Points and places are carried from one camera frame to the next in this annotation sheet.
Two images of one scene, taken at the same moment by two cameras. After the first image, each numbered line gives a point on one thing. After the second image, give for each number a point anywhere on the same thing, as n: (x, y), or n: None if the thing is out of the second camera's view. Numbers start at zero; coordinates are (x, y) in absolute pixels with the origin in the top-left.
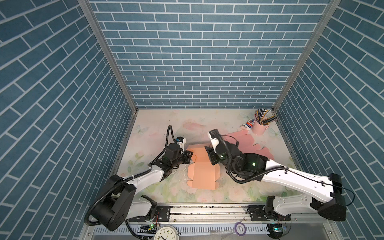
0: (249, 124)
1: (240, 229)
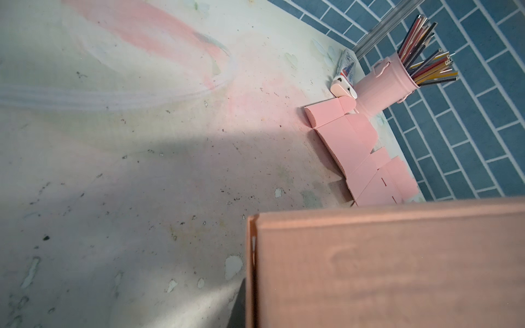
0: (342, 85)
1: None
